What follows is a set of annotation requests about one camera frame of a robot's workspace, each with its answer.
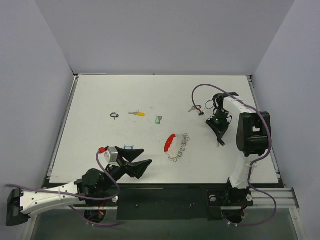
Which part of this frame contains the key with black outlined tag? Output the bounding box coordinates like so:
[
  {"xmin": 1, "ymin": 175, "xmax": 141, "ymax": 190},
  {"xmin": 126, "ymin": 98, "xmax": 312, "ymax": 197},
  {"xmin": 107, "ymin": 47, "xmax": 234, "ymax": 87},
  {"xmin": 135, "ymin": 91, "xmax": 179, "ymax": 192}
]
[{"xmin": 110, "ymin": 112, "xmax": 119, "ymax": 120}]

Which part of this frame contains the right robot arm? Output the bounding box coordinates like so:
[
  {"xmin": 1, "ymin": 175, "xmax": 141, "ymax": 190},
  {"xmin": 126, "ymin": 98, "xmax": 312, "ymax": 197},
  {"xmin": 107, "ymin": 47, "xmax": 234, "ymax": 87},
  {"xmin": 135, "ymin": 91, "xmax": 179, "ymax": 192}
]
[{"xmin": 206, "ymin": 92, "xmax": 271, "ymax": 208}]

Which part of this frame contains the key with clear black tag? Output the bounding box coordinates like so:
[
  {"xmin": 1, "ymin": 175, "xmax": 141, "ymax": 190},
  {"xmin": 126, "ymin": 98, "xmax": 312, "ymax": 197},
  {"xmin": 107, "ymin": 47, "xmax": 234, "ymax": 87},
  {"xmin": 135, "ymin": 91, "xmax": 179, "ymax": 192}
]
[{"xmin": 188, "ymin": 105, "xmax": 202, "ymax": 113}]

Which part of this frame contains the purple cable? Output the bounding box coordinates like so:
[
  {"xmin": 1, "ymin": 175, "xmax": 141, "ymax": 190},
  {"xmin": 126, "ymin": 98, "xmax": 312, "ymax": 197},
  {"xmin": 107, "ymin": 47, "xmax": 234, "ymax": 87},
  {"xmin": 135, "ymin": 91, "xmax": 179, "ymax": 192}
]
[
  {"xmin": 191, "ymin": 84, "xmax": 278, "ymax": 228},
  {"xmin": 6, "ymin": 149, "xmax": 122, "ymax": 228}
]

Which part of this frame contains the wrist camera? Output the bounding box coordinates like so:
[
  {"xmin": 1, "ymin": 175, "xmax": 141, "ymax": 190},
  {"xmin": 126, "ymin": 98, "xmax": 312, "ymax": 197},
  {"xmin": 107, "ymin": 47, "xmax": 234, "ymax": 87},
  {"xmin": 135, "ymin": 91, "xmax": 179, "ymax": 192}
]
[
  {"xmin": 198, "ymin": 108, "xmax": 213, "ymax": 118},
  {"xmin": 99, "ymin": 146, "xmax": 118, "ymax": 165}
]

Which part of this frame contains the key with green tag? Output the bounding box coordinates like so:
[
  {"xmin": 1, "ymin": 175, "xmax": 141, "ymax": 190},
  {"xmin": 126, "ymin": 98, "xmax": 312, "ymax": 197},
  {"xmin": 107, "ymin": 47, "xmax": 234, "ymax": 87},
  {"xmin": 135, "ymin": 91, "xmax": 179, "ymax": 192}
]
[{"xmin": 155, "ymin": 115, "xmax": 163, "ymax": 125}]

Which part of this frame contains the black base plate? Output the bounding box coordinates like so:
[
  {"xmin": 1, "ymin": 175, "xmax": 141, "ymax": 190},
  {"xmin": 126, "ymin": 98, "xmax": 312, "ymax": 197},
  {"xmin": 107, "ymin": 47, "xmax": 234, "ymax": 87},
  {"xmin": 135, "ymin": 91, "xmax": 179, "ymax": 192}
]
[{"xmin": 85, "ymin": 183, "xmax": 254, "ymax": 221}]

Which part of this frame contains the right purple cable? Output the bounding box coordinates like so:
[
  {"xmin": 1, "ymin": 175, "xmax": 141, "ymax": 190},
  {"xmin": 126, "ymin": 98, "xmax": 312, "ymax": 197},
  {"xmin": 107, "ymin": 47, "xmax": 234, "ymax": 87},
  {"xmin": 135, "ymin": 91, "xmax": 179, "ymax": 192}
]
[{"xmin": 191, "ymin": 84, "xmax": 278, "ymax": 228}]

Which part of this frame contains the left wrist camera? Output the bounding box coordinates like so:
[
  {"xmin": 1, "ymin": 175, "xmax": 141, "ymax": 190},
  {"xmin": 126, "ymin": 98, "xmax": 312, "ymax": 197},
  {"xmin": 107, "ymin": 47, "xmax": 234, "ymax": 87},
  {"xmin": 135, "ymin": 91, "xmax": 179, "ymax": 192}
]
[{"xmin": 99, "ymin": 146, "xmax": 118, "ymax": 165}]

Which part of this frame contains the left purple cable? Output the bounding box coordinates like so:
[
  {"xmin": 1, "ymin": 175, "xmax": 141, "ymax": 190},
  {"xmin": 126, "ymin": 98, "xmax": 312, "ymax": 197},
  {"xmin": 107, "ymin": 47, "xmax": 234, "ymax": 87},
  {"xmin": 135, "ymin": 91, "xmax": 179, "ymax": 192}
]
[{"xmin": 6, "ymin": 149, "xmax": 122, "ymax": 228}]

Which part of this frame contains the key with yellow tag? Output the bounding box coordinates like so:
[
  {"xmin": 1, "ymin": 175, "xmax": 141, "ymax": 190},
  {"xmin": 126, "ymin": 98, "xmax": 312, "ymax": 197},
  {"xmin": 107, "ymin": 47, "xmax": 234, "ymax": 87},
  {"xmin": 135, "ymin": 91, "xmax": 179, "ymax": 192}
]
[{"xmin": 128, "ymin": 111, "xmax": 145, "ymax": 117}]

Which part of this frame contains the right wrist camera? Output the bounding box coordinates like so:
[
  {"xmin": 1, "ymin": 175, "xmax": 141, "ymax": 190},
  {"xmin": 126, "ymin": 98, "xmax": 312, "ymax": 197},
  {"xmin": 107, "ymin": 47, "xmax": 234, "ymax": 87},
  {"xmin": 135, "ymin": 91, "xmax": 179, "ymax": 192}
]
[{"xmin": 198, "ymin": 108, "xmax": 213, "ymax": 118}]

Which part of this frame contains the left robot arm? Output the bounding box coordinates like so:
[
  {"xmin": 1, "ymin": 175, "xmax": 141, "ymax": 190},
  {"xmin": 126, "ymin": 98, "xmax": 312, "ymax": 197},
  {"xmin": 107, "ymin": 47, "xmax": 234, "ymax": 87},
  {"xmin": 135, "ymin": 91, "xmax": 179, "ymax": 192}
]
[{"xmin": 5, "ymin": 146, "xmax": 153, "ymax": 227}]

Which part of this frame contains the key with solid black tag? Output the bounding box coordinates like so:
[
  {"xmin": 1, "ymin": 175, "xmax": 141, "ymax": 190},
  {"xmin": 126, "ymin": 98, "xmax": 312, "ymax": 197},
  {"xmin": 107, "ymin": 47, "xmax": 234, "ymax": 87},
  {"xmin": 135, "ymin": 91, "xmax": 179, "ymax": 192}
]
[{"xmin": 217, "ymin": 139, "xmax": 225, "ymax": 146}]

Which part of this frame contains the aluminium front rail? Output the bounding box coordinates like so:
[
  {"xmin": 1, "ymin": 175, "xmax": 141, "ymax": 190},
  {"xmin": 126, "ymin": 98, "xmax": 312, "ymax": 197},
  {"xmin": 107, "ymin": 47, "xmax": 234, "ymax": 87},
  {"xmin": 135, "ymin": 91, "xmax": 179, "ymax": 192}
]
[{"xmin": 29, "ymin": 187, "xmax": 300, "ymax": 211}]

